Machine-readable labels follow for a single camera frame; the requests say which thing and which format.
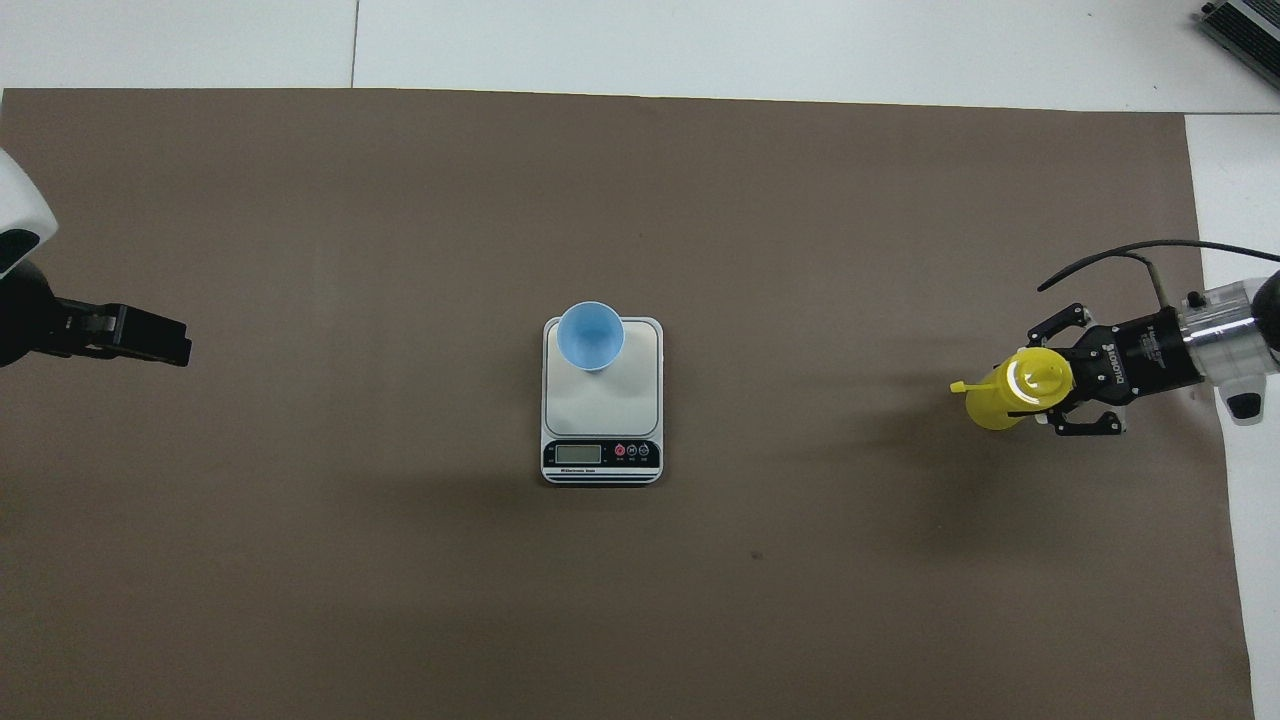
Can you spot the grey ribbed metal box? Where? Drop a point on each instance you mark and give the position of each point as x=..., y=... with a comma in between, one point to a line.
x=1245, y=25

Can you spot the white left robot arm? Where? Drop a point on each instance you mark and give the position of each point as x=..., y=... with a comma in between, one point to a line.
x=18, y=205

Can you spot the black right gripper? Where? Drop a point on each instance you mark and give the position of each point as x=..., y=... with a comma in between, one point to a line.
x=1140, y=360

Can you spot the brown paper table mat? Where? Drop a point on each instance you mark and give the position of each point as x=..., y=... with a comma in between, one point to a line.
x=400, y=250

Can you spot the yellow squeeze bottle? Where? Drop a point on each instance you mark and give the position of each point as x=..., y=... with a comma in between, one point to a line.
x=995, y=405

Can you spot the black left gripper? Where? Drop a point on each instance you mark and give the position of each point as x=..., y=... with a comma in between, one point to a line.
x=25, y=315

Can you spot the light blue plastic cup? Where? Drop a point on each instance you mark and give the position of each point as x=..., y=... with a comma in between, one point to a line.
x=590, y=335

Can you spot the silver digital kitchen scale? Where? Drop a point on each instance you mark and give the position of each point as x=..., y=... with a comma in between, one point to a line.
x=600, y=420

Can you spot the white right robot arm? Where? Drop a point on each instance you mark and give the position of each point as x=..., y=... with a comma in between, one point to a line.
x=1225, y=335

